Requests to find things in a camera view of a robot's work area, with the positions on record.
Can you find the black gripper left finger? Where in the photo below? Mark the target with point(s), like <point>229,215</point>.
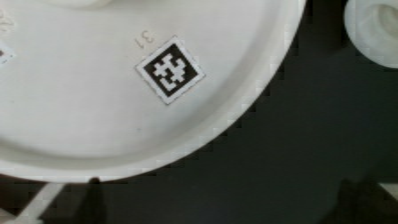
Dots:
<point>67,204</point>

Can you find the white round table top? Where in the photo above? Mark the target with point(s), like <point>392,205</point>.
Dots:
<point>131,76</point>

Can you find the white cylindrical table leg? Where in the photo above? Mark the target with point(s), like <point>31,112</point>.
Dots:
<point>373,29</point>

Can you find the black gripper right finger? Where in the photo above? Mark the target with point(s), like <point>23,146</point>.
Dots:
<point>367,205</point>

